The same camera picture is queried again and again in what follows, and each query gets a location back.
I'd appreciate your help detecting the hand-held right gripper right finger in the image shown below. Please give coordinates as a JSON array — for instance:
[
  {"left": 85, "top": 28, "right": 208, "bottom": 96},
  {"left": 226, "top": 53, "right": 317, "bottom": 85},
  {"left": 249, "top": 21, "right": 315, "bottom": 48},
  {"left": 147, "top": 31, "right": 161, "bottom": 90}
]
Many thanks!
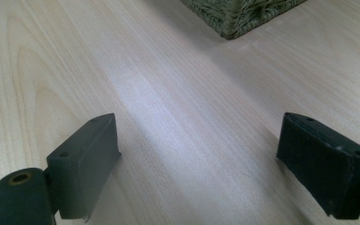
[{"left": 276, "top": 112, "right": 360, "bottom": 220}]

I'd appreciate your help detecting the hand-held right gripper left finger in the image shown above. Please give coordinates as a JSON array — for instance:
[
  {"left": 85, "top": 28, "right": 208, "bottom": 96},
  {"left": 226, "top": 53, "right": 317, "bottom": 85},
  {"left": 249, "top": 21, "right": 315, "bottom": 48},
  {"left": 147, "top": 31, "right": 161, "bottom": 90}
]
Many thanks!
[{"left": 46, "top": 112, "right": 122, "bottom": 223}]

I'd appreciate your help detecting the green woven basket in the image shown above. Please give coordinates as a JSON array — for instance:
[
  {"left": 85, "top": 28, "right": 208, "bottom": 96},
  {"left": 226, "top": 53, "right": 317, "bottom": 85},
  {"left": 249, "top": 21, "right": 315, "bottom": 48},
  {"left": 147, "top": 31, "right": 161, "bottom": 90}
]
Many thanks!
[{"left": 179, "top": 0, "right": 308, "bottom": 41}]

